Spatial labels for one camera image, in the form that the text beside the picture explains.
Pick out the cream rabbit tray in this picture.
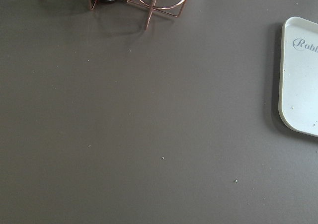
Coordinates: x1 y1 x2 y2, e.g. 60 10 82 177
278 17 318 137

